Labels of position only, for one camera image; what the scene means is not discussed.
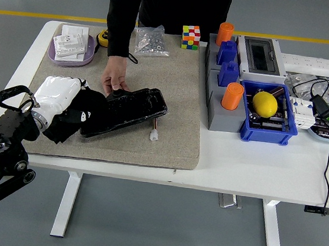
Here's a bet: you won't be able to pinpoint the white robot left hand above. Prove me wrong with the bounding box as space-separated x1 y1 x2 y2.
31 72 92 118

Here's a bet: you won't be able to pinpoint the person's right hand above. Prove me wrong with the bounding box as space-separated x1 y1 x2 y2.
99 54 136 98

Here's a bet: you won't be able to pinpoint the black rag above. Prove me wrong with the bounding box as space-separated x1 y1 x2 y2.
40 83 109 150

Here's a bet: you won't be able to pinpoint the black glossy panel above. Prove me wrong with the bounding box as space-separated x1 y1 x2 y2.
79 80 171 147

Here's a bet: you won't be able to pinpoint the purple tray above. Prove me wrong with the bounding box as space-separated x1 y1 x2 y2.
46 29 98 70

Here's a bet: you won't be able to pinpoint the yellow tape measure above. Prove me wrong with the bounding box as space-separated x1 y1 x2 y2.
94 27 111 48

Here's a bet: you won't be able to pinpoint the clear bag of nuts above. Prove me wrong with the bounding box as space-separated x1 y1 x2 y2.
130 21 174 60

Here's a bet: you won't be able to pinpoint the grey-brown mat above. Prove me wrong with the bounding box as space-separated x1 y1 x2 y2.
19 18 214 174

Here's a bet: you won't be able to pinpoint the colourful puzzle cube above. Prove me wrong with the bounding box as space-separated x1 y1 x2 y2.
180 24 202 51

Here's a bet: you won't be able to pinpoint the person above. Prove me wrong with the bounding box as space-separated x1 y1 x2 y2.
103 0 234 44

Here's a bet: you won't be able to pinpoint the grey block holder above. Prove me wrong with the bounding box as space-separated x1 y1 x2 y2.
201 69 253 135
203 32 245 77

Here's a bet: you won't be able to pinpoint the blue block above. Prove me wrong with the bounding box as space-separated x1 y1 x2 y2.
215 39 240 68
217 60 242 89

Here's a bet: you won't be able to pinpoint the white table leg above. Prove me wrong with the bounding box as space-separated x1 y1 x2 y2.
49 170 84 240
257 198 291 246

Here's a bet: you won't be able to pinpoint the orange cylinder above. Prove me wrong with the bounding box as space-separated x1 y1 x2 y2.
215 21 235 48
220 80 246 112

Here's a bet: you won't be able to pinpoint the yellow lemon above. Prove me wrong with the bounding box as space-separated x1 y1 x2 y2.
250 90 280 118

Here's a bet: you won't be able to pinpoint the brown capacitor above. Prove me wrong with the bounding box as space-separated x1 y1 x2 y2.
268 84 286 98

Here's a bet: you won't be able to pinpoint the white distribution box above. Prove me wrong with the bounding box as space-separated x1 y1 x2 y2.
232 34 292 86

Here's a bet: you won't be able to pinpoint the dark circuit board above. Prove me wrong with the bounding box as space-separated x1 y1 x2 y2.
247 87 294 133

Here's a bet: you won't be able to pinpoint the blue plastic bin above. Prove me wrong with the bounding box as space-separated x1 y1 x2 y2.
233 79 304 148

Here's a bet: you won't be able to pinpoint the metal floor plate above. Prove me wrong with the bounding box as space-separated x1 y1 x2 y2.
217 193 243 210

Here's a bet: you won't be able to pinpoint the clear bag of small parts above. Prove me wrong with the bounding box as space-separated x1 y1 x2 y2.
283 70 329 104

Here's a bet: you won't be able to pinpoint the white circuit breaker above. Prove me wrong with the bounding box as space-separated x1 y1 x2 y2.
285 96 319 131

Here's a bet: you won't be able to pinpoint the white power strip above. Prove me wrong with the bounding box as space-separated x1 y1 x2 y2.
279 53 329 77

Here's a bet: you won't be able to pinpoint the brown capacitors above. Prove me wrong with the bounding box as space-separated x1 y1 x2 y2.
313 120 329 139

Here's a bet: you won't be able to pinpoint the white wall socket plate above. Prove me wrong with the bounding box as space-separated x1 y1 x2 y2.
51 32 88 58
54 48 86 65
60 24 90 47

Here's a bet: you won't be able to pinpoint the white connector with wires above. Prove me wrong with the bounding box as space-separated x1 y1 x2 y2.
149 117 162 143

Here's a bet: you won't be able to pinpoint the black power adapter with cable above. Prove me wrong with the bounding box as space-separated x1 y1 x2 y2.
278 72 329 217

